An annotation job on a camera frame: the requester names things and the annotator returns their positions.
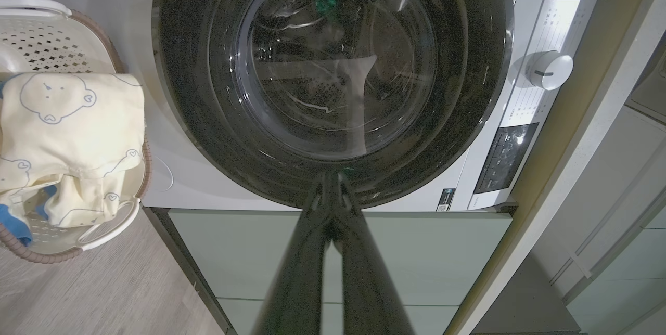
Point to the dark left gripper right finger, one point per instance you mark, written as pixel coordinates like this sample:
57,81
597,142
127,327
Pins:
367,283

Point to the white front-load washing machine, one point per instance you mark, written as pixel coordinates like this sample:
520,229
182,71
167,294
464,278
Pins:
130,23

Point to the small black QR sticker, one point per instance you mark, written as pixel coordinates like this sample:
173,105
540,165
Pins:
446,200

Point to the black washer display panel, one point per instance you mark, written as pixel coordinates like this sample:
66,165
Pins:
506,160

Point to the black round glass washer door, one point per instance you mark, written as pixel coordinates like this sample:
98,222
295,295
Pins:
458,90

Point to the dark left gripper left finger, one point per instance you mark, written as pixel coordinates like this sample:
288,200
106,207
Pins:
296,283

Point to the pale green cabinet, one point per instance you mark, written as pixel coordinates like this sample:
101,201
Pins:
234,252

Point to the round drain filter cover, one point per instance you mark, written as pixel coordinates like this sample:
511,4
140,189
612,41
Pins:
167,174

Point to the cream garment with blue cuffs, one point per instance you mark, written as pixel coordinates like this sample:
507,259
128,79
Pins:
83,200

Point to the cream bear print garment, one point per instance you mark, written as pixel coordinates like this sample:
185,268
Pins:
73,132

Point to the white round control knob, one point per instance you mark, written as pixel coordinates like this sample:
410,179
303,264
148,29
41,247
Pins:
551,71

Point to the beige countertop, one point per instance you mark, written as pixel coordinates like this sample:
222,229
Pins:
583,116

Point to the cream perforated laundry basket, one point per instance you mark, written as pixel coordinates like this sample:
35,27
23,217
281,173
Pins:
47,43

